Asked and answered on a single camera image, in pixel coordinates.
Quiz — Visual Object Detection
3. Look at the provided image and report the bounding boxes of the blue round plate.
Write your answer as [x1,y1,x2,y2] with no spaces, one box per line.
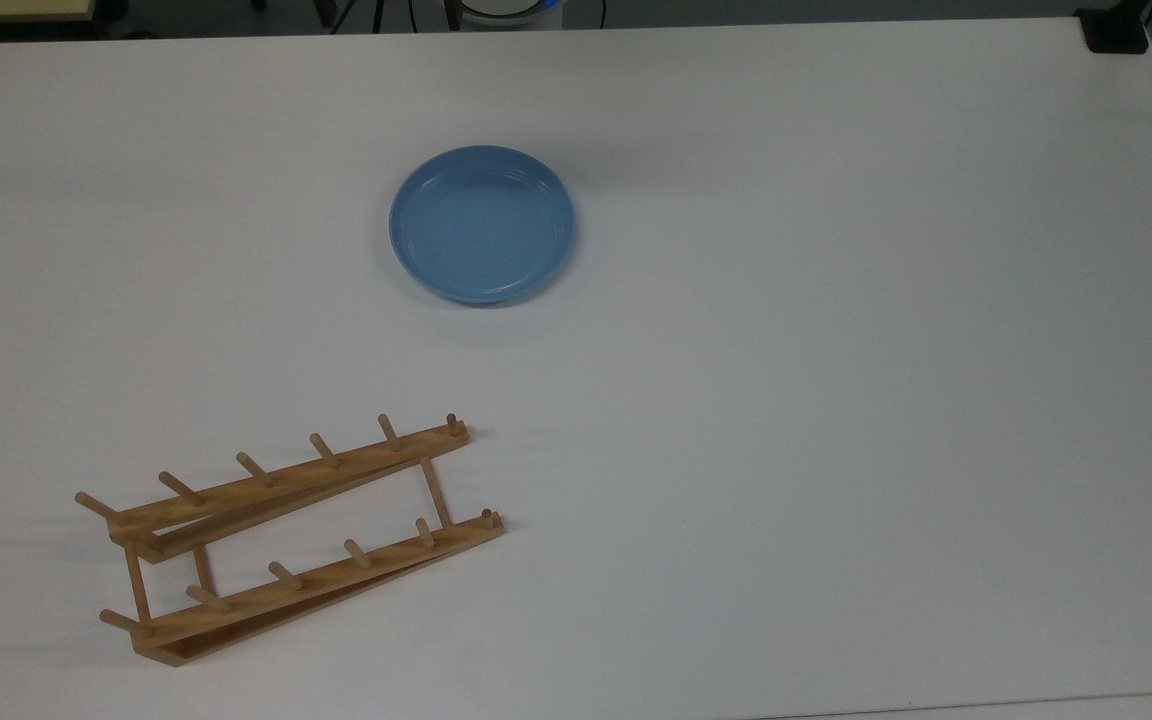
[389,145,577,307]

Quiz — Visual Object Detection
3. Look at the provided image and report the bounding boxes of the wooden peg plate rack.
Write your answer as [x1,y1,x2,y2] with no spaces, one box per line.
[74,412,506,668]

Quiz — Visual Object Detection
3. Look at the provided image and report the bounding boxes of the white round base blue light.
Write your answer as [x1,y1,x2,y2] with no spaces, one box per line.
[455,0,564,30]

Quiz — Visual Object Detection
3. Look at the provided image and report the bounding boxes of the black tripod legs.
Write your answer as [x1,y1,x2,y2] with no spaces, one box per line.
[314,0,465,34]

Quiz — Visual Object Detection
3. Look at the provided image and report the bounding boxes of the black table corner clamp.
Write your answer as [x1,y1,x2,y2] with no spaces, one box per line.
[1075,0,1152,55]

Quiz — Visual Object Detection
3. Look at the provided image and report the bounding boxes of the beige side table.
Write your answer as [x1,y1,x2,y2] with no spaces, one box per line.
[0,0,98,24]

